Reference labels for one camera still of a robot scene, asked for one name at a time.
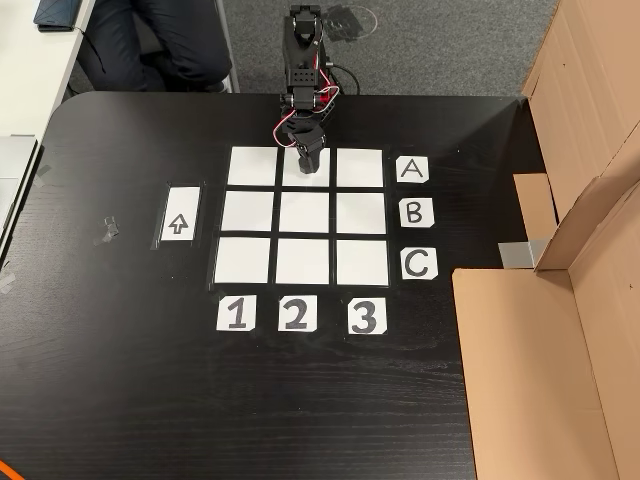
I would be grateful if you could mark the white paper grid square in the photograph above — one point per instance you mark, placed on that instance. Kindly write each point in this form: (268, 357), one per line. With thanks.
(242, 260)
(247, 212)
(302, 261)
(304, 212)
(360, 167)
(363, 263)
(252, 166)
(361, 213)
(290, 175)

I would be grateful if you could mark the letter A paper sheet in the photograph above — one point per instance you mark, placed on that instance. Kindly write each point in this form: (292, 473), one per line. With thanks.
(406, 177)

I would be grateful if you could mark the white metal desk leg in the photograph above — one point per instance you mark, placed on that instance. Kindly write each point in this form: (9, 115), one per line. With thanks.
(227, 45)

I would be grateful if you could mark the letter B paper sheet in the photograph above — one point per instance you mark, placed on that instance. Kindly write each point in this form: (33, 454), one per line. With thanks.
(425, 220)

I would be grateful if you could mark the white arrow paper sheet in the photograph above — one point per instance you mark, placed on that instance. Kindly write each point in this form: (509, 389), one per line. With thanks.
(180, 205)

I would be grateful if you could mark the person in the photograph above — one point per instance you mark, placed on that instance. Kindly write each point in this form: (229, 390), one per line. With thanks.
(170, 45)

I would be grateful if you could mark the number 2 paper sheet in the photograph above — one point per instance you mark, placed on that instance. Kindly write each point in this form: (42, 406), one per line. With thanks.
(284, 312)

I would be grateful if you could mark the letter C paper sheet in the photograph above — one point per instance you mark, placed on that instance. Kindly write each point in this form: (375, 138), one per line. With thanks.
(431, 272)

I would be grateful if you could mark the number 3 paper sheet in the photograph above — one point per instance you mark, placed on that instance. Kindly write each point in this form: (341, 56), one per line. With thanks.
(354, 315)

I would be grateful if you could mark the number 1 paper sheet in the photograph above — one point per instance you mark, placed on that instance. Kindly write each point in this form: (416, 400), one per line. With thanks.
(222, 312)

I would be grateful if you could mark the crumpled clear tape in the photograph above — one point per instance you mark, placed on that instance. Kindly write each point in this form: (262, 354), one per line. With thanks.
(107, 232)

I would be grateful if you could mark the grey tape piece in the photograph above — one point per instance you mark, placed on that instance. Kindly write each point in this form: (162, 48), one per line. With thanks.
(520, 254)

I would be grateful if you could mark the clear tape piece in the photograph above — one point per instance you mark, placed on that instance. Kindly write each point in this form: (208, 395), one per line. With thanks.
(43, 174)
(6, 280)

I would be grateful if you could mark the dark blue notebook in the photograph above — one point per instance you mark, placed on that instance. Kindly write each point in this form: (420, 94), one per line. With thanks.
(57, 14)

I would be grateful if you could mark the brown cardboard panel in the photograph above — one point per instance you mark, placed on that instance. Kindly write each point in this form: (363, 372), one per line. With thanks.
(525, 375)
(590, 100)

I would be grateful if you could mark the white desk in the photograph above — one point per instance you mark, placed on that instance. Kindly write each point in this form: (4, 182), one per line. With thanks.
(30, 65)

